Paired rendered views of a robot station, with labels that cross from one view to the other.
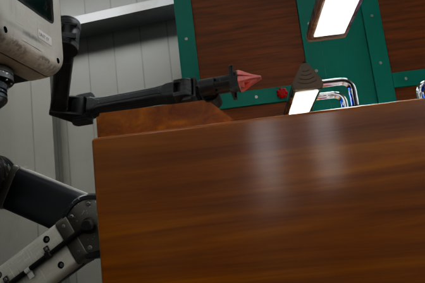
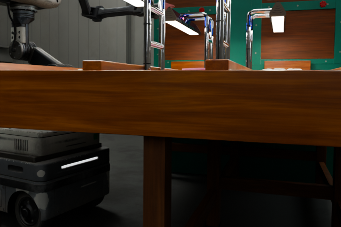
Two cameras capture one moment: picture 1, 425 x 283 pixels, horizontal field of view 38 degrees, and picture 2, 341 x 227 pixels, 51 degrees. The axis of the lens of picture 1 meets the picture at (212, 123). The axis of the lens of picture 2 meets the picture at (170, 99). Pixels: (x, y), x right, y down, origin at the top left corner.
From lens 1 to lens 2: 0.88 m
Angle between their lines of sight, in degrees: 22
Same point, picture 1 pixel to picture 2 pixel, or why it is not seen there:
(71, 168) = (135, 31)
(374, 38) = not seen: outside the picture
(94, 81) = not seen: outside the picture
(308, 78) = (169, 15)
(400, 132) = (19, 79)
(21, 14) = not seen: outside the picture
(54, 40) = not seen: outside the picture
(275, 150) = not seen: outside the picture
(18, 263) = not seen: hidden behind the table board
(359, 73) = (244, 2)
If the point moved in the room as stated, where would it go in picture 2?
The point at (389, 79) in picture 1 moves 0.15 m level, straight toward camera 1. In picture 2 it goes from (260, 7) to (252, 3)
